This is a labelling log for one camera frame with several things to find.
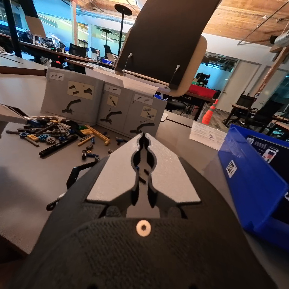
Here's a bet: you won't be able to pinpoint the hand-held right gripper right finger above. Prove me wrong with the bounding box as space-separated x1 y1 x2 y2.
145 133 202 208

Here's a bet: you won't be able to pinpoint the black angled lego assembly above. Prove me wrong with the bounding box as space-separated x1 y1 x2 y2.
46 160 100 211

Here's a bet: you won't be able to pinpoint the printed paper sheet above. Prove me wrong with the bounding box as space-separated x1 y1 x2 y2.
189 120 228 151

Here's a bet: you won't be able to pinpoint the black mesh chair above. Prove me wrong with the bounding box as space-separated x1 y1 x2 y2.
246 99 285 134

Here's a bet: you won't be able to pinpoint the red plastic bin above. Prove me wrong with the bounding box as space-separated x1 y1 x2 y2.
187 84 216 98

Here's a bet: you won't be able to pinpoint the white paper pages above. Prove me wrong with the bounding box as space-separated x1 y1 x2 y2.
86 67 160 93

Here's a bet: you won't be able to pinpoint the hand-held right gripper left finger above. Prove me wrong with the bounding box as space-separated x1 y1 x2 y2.
86 133 145 206

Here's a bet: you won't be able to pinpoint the blue plastic bin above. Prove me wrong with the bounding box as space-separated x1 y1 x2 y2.
217 124 289 249

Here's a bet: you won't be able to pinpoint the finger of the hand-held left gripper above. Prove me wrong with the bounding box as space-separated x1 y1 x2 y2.
0 112 34 124
0 103 31 118

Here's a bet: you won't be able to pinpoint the pile of lego beams and gears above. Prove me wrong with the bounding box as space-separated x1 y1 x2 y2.
6 115 111 157

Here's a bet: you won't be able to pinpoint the tan cardboard sign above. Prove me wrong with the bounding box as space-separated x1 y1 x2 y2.
24 15 47 38

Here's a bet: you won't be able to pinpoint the black floor lamp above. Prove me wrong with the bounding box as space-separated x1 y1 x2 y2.
114 4 133 75

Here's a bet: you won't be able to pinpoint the scattered small lego pins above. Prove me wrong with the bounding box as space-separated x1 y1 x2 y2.
81 131 150 184

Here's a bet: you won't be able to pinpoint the orange traffic cone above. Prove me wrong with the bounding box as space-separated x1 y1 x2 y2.
201 99 219 125

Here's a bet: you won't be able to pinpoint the dark book stand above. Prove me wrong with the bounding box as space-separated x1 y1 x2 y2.
115 0 223 122

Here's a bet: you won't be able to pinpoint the black computer monitor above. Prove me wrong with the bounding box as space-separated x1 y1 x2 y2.
68 43 88 57

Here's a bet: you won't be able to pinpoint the dark cardboard box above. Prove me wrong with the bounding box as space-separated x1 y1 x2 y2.
246 134 289 205

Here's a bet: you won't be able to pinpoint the white door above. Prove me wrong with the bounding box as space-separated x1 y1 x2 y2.
217 59 258 109

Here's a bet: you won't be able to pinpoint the grey lego instruction booklet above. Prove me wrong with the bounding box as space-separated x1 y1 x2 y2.
41 67 168 138

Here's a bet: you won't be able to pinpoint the long wooden desk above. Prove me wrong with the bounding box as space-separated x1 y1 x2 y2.
0 33 96 69

